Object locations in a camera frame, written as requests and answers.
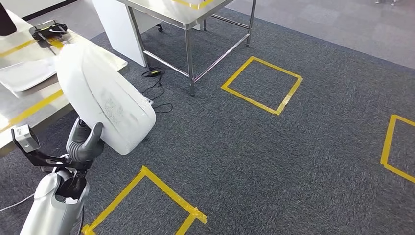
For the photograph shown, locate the black power adapter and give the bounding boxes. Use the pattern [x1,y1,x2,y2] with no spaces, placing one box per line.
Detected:
[142,67,165,78]

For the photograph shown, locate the white floor cable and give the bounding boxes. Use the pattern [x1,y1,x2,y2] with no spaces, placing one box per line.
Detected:
[0,193,35,213]

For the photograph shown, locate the stainless steel table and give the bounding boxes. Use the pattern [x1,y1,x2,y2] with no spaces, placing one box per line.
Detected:
[116,0,257,97]

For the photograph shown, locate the white curved plastic part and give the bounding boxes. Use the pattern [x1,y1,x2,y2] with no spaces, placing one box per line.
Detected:
[54,42,157,156]
[0,58,58,94]

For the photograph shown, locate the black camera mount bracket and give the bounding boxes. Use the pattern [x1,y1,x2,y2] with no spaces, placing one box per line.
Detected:
[11,128,88,171]

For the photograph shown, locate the black floor cable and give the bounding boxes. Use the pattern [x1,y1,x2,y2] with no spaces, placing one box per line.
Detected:
[141,72,174,115]

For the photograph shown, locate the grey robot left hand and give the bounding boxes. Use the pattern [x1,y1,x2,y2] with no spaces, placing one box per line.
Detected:
[66,117,105,164]

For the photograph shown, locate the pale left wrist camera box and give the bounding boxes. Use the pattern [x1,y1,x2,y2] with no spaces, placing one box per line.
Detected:
[14,124,42,154]

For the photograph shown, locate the black router with antennas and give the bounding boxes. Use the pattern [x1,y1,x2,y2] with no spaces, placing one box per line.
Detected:
[28,20,69,42]

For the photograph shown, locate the stainless steel workbench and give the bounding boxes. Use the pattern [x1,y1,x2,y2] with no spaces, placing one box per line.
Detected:
[0,9,129,159]

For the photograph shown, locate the yellow floor tape square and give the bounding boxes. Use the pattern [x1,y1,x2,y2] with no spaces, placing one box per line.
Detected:
[81,165,208,235]
[380,114,415,184]
[221,55,303,116]

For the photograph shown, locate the white desk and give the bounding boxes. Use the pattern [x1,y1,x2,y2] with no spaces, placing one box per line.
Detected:
[92,0,163,68]

